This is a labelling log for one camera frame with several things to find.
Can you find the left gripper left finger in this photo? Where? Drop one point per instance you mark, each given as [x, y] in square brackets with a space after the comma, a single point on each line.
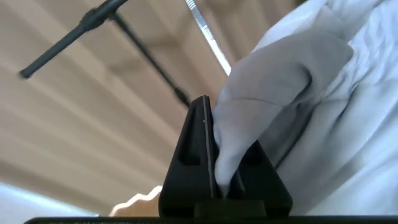
[189, 180]

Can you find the white curtain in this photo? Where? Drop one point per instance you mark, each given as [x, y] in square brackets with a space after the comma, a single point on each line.
[77, 109]

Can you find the black clothes rack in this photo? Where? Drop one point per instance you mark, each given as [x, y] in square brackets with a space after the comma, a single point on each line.
[90, 20]

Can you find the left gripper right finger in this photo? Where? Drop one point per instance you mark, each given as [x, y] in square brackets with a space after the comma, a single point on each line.
[264, 186]

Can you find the pale blue shirt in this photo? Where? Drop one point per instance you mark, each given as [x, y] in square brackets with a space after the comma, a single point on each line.
[311, 93]

